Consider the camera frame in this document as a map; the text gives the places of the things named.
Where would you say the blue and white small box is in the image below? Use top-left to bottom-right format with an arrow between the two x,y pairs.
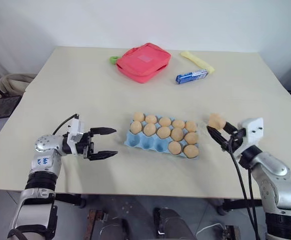
175,69 -> 209,86

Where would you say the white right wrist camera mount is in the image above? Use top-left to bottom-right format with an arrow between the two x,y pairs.
236,117 -> 265,156

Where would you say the black mesh tray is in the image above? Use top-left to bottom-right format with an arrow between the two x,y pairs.
0,95 -> 23,121

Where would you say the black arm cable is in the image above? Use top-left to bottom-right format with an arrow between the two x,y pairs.
246,166 -> 263,240
52,113 -> 80,136
228,134 -> 259,240

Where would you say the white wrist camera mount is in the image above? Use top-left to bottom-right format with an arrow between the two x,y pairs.
236,117 -> 265,156
66,114 -> 85,154

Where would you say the dark rounded shape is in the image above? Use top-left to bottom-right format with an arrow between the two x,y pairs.
152,206 -> 195,240

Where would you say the white floor cable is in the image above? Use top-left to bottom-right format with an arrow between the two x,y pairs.
194,221 -> 227,240

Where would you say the blue egg carton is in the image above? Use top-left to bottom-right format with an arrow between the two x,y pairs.
123,112 -> 201,160

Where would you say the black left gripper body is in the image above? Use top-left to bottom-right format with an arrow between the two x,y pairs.
74,130 -> 95,160

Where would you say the black table leg with caster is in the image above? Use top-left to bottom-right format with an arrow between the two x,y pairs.
54,193 -> 88,209
216,198 -> 264,216

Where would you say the pale yellow cloth strip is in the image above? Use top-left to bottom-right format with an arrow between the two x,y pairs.
180,50 -> 216,74

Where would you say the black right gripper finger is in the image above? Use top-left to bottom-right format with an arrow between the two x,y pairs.
223,121 -> 239,135
206,125 -> 230,151

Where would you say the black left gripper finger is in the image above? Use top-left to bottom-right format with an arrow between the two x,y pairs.
89,126 -> 118,137
86,150 -> 119,162

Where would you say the beige round basket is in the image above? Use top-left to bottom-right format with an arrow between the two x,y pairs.
0,73 -> 38,98

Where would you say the tan egg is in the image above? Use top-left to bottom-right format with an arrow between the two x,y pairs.
156,126 -> 172,140
170,127 -> 184,142
133,111 -> 146,123
208,112 -> 227,131
130,120 -> 143,135
145,114 -> 158,125
184,132 -> 200,145
183,144 -> 200,160
158,116 -> 172,128
184,121 -> 198,133
168,141 -> 182,156
143,123 -> 157,137
172,119 -> 186,130

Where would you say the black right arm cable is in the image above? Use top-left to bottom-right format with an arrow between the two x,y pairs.
246,166 -> 263,240
228,134 -> 259,240

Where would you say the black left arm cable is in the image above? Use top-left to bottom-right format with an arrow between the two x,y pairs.
52,113 -> 80,136

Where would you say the red fabric zip pouch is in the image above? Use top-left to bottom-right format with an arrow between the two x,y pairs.
115,42 -> 172,85

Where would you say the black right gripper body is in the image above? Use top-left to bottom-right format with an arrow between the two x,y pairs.
224,127 -> 247,153

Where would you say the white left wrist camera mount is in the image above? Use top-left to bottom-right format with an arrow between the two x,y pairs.
66,114 -> 85,154

